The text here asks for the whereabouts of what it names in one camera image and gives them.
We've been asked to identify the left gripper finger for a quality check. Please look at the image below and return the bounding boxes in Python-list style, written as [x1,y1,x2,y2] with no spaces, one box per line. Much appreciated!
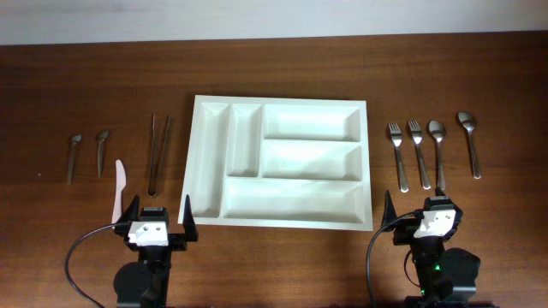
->
[121,195,140,222]
[182,194,199,240]

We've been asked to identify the long metal tongs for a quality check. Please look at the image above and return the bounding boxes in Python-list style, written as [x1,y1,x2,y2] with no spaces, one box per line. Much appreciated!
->
[147,114,172,198]

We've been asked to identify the pink plastic knife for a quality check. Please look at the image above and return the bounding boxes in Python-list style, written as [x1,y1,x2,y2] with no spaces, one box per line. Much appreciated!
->
[111,160,127,223]

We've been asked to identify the metal fork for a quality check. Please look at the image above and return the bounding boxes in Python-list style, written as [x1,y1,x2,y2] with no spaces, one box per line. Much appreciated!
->
[408,120,432,190]
[387,122,409,193]

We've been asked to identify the small teaspoon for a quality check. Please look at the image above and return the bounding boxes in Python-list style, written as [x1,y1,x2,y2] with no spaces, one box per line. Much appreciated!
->
[96,130,109,178]
[67,134,82,185]

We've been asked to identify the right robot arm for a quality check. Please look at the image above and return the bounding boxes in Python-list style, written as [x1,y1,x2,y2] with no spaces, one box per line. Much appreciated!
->
[381,188,494,308]

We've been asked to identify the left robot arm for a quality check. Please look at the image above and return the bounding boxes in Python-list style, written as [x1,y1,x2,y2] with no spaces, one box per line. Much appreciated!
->
[113,196,199,308]

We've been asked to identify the white plastic cutlery tray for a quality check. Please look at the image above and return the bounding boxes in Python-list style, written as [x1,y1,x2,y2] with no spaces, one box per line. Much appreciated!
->
[180,95,373,231]

